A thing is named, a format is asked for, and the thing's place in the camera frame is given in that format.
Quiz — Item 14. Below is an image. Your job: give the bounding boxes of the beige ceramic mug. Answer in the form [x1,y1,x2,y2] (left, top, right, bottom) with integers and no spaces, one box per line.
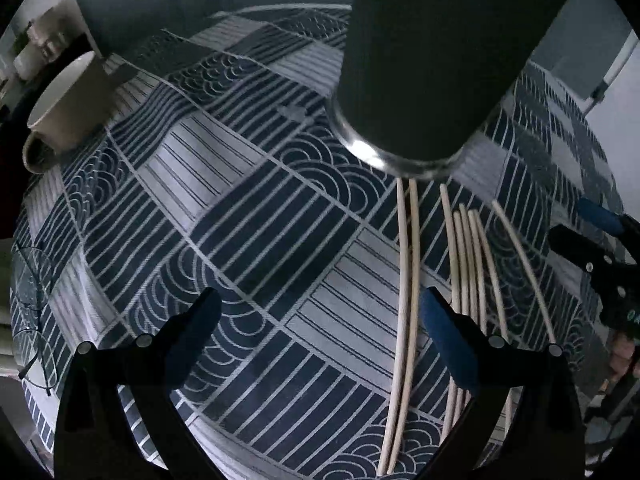
[22,51,117,175]

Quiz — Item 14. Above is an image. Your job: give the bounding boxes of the eyeglasses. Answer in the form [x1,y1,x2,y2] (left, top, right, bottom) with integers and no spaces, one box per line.
[10,242,58,392]

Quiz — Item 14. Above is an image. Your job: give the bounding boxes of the blue white patterned tablecloth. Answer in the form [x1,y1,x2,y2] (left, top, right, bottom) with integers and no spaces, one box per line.
[10,4,626,480]

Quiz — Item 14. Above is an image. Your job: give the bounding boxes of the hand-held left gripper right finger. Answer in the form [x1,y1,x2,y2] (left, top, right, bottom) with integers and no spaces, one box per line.
[421,287,586,480]

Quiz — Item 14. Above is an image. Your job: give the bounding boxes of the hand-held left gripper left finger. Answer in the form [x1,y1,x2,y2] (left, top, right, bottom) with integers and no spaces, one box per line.
[55,287,222,480]

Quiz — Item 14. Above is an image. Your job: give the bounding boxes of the dark cylindrical utensil holder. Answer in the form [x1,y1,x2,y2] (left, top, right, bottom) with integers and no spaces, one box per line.
[327,0,574,181]

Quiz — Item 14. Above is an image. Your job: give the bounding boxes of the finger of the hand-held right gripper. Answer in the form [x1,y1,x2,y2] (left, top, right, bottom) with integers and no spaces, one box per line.
[575,198,640,242]
[548,224,626,286]

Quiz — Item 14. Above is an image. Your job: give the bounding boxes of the row of wooden chopsticks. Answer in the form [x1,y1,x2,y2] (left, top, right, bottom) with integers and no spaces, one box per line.
[377,177,559,476]

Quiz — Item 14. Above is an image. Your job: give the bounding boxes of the person's right hand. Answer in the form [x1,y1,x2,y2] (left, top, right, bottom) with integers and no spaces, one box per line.
[611,332,640,382]

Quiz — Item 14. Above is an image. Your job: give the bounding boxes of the white shelf clutter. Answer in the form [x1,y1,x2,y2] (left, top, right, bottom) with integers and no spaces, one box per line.
[12,4,88,82]

